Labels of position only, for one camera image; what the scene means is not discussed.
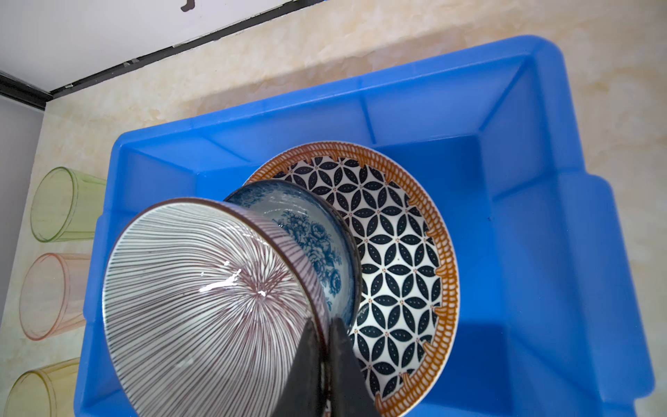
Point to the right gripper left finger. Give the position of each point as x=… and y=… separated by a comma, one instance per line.
x=302, y=395

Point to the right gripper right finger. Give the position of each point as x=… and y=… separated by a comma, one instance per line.
x=347, y=391

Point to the black geometric orange-rimmed plate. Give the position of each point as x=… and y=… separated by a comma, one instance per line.
x=404, y=332

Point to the purple striped bowl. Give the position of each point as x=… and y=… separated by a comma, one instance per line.
x=204, y=304

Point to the blue floral bowl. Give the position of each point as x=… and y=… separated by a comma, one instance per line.
x=320, y=231

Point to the blue plastic bin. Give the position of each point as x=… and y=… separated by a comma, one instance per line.
x=549, y=322

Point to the yellow translucent plastic cup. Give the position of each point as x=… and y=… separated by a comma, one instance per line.
x=47, y=391

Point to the pink translucent plastic cup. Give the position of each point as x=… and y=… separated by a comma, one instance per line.
x=53, y=294

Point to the green translucent plastic cup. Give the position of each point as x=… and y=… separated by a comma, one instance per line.
x=66, y=206

